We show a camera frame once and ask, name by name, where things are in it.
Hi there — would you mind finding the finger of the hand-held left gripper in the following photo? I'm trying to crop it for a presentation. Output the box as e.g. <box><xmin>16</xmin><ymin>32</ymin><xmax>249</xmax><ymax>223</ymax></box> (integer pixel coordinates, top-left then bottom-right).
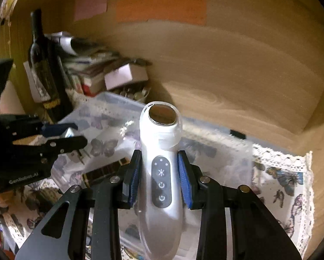
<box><xmin>40</xmin><ymin>123</ymin><xmax>78</xmax><ymax>138</ymax></box>
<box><xmin>13</xmin><ymin>135</ymin><xmax>88</xmax><ymax>166</ymax></box>

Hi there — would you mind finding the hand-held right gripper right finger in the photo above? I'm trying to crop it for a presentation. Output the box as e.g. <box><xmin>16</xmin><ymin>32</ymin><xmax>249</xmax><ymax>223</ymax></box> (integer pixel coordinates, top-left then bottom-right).
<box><xmin>177</xmin><ymin>150</ymin><xmax>303</xmax><ymax>260</ymax></box>

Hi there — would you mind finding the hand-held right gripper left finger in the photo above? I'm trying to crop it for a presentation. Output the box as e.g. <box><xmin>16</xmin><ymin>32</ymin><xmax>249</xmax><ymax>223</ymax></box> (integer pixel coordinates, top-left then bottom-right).
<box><xmin>15</xmin><ymin>149</ymin><xmax>142</xmax><ymax>260</ymax></box>

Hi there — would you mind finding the white handheld beauty device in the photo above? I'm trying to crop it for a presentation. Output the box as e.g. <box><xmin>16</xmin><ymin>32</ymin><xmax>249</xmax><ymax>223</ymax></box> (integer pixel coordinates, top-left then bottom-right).
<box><xmin>135</xmin><ymin>101</ymin><xmax>185</xmax><ymax>260</ymax></box>

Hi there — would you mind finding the clear plastic storage box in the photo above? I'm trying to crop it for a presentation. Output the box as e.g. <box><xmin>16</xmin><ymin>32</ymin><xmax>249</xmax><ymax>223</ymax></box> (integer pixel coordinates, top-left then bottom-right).
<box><xmin>58</xmin><ymin>91</ymin><xmax>254</xmax><ymax>260</ymax></box>

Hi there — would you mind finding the dark striped gold-banded tube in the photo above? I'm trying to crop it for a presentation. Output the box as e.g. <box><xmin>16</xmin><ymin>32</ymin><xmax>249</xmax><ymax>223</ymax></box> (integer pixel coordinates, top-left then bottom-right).
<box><xmin>82</xmin><ymin>158</ymin><xmax>130</xmax><ymax>188</ymax></box>

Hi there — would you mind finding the dark wine bottle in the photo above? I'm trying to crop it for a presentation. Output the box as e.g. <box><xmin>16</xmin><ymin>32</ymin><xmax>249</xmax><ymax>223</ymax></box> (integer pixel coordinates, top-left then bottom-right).
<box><xmin>28</xmin><ymin>9</ymin><xmax>74</xmax><ymax>123</ymax></box>

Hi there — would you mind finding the stack of papers and books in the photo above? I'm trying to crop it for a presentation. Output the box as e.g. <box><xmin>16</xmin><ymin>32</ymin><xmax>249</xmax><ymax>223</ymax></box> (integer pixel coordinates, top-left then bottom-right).
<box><xmin>44</xmin><ymin>32</ymin><xmax>153</xmax><ymax>98</ymax></box>

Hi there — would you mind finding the small white cardboard box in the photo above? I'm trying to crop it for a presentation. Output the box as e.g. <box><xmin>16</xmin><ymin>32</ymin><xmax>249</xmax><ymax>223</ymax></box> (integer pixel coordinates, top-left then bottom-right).
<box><xmin>104</xmin><ymin>63</ymin><xmax>149</xmax><ymax>90</ymax></box>

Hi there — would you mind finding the butterfly print lace cloth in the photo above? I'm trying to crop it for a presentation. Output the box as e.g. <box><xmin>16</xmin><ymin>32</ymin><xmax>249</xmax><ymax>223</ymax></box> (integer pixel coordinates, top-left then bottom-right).
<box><xmin>0</xmin><ymin>90</ymin><xmax>314</xmax><ymax>258</ymax></box>

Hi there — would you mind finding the pink paper sheet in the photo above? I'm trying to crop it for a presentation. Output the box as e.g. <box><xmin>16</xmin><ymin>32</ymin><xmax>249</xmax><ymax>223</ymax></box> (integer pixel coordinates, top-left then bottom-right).
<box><xmin>74</xmin><ymin>0</ymin><xmax>109</xmax><ymax>23</ymax></box>

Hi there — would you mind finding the orange paper sheet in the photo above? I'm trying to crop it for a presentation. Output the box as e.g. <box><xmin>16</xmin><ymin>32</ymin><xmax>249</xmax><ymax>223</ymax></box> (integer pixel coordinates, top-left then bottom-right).
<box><xmin>115</xmin><ymin>0</ymin><xmax>208</xmax><ymax>26</ymax></box>

